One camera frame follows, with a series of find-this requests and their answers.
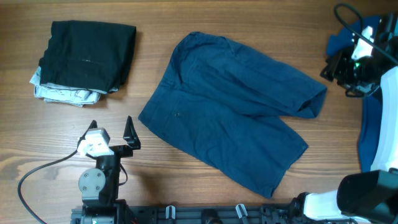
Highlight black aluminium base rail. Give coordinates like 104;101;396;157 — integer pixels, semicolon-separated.
70;204;312;224

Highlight blue t-shirt pile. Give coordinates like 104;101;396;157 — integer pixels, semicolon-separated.
326;28;382;172

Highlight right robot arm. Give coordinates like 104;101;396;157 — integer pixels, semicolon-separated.
220;12;397;223

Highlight folded black garment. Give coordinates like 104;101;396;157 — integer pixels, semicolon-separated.
39;21;137;94

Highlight left black cable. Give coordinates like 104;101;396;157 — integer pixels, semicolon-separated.
17;149;78;224

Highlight navy blue shorts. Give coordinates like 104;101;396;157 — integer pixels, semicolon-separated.
139;32;327;198

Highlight folded light grey garment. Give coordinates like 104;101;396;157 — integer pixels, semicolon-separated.
30;61;123;106

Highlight black cable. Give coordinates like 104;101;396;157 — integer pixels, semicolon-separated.
17;149;78;224
333;2;398;66

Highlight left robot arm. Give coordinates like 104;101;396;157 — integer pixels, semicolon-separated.
70;116;141;224

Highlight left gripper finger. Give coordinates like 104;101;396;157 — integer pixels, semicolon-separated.
81;120;98;139
123;116;141;150

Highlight right black cable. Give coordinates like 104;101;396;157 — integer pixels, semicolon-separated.
333;2;398;66

